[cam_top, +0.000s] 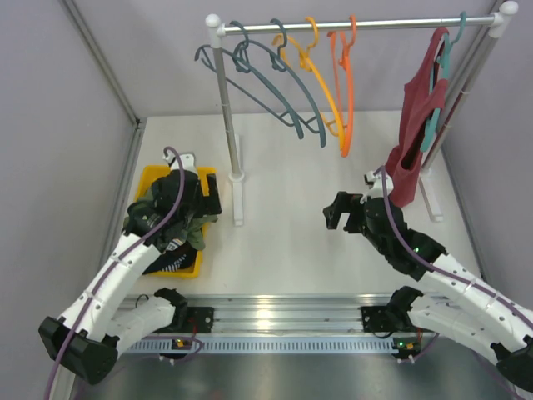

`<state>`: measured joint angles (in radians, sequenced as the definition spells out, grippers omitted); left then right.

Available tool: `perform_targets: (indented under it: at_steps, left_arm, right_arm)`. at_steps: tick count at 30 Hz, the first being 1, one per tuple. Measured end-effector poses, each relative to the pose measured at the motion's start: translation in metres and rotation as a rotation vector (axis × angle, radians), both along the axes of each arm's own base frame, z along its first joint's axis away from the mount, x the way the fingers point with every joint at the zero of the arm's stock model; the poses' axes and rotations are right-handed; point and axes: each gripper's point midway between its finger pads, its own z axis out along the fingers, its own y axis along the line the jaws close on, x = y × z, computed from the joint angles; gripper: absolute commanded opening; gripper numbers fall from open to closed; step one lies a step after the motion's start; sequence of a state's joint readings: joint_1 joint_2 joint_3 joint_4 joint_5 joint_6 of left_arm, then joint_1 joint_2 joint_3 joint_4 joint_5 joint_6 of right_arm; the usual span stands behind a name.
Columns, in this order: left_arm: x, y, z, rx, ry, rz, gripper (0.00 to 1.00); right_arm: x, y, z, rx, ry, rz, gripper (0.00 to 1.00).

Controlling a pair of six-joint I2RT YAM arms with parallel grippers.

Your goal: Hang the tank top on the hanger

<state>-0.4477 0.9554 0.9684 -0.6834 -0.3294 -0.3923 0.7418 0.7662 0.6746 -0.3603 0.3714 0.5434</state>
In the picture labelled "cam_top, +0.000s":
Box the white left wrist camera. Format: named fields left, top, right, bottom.
left=163, top=151, right=197, bottom=174

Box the dark red tank top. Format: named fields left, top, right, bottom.
left=386, top=27, right=448, bottom=208

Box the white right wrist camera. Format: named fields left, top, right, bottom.
left=360, top=167, right=394, bottom=204

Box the teal plastic hanger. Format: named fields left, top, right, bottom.
left=420, top=11, right=467, bottom=153

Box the grey-blue hanger leftmost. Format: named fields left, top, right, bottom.
left=194, top=19, right=307, bottom=141

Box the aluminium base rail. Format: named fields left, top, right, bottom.
left=117, top=294, right=443, bottom=359

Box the yellow plastic hanger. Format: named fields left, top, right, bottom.
left=271, top=16, right=346, bottom=148

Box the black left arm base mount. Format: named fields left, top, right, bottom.
left=182, top=307, right=215, bottom=334

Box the dark striped clothes pile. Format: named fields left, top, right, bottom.
left=142, top=242, right=197, bottom=275

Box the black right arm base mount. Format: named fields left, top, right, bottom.
left=361, top=306, right=398, bottom=339

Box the olive green tank top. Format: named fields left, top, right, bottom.
left=122, top=200, right=218, bottom=253

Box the grey-blue hanger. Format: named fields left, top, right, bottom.
left=232, top=17, right=328, bottom=148
left=194, top=19, right=307, bottom=141

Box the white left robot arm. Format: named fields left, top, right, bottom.
left=38, top=166, right=222, bottom=385

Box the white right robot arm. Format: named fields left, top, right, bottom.
left=323, top=192, right=532, bottom=392

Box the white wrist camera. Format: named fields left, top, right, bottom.
left=163, top=151, right=197, bottom=174
left=360, top=167, right=394, bottom=204

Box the orange plastic hanger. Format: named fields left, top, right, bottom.
left=326, top=14, right=357, bottom=158

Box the white metal clothes rack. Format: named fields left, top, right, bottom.
left=194, top=1, right=519, bottom=226

